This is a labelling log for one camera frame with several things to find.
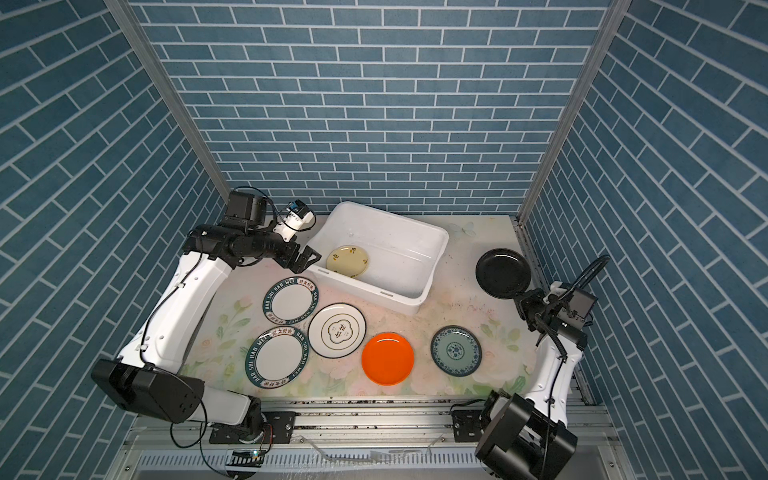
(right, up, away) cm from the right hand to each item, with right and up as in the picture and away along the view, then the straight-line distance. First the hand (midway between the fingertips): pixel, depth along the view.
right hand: (513, 288), depth 80 cm
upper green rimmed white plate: (-66, -6, +16) cm, 69 cm away
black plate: (-1, +4, +4) cm, 6 cm away
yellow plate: (-50, +7, +28) cm, 57 cm away
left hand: (-54, +12, -5) cm, 56 cm away
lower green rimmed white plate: (-67, -21, +6) cm, 70 cm away
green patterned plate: (-14, -19, +7) cm, 25 cm away
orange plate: (-34, -21, +5) cm, 41 cm away
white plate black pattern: (-50, -15, +11) cm, 53 cm away
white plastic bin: (-34, +6, +28) cm, 44 cm away
